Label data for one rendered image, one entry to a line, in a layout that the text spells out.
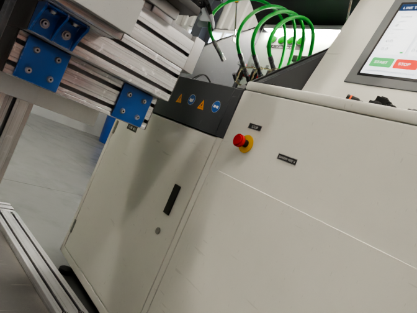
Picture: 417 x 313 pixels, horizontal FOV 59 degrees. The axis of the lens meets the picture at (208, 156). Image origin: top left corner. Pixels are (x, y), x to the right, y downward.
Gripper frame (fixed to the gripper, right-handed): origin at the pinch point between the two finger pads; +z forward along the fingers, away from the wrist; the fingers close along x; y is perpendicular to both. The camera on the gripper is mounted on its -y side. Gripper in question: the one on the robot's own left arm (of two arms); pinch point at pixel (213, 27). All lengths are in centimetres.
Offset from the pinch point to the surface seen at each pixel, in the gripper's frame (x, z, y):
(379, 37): 44, 37, -34
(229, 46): -28.0, -0.1, -14.3
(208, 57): -25.2, 3.1, -1.0
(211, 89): 27.4, 31.9, 18.8
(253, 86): 43, 39, 11
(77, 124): -662, -164, 120
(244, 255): 51, 80, 33
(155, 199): 15, 59, 48
